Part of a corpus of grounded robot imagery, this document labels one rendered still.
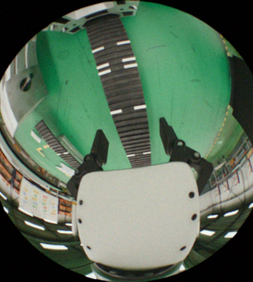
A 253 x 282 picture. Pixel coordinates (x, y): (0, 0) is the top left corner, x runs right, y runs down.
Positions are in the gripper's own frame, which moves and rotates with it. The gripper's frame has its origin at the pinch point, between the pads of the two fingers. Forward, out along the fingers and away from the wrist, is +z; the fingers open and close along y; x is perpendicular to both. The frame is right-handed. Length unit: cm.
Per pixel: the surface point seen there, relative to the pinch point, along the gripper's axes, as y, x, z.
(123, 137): -1.9, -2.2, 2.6
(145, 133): 1.9, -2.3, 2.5
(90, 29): -1.7, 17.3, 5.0
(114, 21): 1.7, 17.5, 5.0
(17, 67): -13.9, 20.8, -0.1
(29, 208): -283, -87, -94
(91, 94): -5.2, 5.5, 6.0
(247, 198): 754, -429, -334
